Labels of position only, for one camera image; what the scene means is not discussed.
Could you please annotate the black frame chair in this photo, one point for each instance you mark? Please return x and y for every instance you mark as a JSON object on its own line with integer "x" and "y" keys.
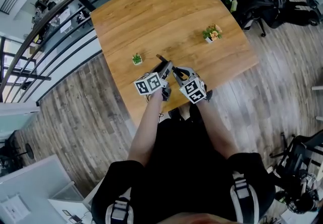
{"x": 292, "y": 165}

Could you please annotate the black metal railing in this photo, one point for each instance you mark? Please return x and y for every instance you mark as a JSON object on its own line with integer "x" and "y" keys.
{"x": 68, "y": 78}

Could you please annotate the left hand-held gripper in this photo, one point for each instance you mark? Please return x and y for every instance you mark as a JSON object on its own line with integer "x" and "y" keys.
{"x": 147, "y": 83}

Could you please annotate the orange flower plant white pot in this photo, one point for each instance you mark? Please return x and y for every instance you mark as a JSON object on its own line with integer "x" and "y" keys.
{"x": 212, "y": 33}

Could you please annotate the person's right forearm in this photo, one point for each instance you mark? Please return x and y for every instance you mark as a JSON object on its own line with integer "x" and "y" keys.
{"x": 215, "y": 129}

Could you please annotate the light green bottle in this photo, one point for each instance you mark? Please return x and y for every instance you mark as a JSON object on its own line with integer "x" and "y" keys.
{"x": 234, "y": 5}

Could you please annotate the small green plant white pot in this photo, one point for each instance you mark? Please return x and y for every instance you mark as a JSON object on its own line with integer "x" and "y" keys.
{"x": 137, "y": 59}

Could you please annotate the dark green bottle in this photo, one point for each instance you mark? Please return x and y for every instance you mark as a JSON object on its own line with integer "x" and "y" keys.
{"x": 228, "y": 1}

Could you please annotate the black padded office chair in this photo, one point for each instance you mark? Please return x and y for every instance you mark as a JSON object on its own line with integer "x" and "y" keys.
{"x": 237, "y": 20}

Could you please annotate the person's left forearm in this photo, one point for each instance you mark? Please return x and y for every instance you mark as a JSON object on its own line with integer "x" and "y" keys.
{"x": 146, "y": 129}

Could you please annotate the person's black shirt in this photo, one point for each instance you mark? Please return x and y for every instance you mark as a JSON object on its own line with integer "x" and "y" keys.
{"x": 184, "y": 167}

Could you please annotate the black round-base stool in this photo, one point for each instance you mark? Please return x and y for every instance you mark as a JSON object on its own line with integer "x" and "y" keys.
{"x": 28, "y": 151}

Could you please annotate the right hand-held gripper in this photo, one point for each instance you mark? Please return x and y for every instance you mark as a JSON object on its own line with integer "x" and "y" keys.
{"x": 193, "y": 89}

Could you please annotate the white cabinet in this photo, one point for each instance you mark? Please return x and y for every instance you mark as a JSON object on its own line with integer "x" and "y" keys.
{"x": 32, "y": 187}

